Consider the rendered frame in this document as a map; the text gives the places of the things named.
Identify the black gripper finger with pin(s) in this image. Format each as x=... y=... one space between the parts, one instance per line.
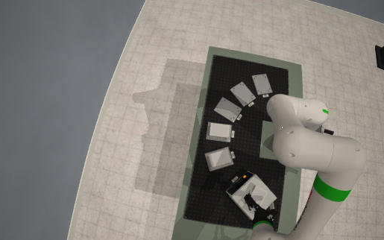
x=272 y=210
x=250 y=202

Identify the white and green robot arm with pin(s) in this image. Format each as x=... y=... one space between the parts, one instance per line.
x=302 y=144

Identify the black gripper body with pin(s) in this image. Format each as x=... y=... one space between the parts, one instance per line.
x=260 y=211

